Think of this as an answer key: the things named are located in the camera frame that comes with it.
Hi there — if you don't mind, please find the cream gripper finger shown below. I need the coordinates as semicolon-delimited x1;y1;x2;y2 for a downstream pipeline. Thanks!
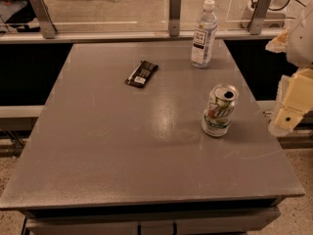
265;28;290;53
268;69;313;137

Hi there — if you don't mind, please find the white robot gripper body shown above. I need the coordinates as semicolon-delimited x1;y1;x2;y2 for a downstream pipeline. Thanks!
287;1;313;69

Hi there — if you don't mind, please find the white 7up soda can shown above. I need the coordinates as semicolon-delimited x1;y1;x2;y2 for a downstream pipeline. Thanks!
201;83;239;137

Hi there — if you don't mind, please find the clear plastic water bottle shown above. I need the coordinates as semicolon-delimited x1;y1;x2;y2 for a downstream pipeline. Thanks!
191;0;217;69

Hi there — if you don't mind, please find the black snack bar wrapper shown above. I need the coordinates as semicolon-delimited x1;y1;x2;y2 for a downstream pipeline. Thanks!
125;61;158;88

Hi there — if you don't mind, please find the clear acrylic barrier panel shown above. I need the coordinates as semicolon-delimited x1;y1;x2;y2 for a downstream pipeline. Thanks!
0;0;313;34

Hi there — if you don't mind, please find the white device with cable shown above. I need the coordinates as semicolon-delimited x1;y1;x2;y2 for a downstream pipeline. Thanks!
241;0;300;28

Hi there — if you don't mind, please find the right metal panel bracket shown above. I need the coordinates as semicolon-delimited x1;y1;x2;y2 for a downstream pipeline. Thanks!
247;0;272;35

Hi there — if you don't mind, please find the metal panel bracket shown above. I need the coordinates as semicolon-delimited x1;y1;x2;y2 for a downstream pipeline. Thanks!
29;0;57;39
168;0;181;37
247;0;272;35

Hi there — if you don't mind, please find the middle metal panel bracket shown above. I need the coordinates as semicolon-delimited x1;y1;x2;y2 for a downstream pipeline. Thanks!
168;0;181;37

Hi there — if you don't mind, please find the left metal panel bracket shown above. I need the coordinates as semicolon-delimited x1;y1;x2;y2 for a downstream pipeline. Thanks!
29;0;57;39

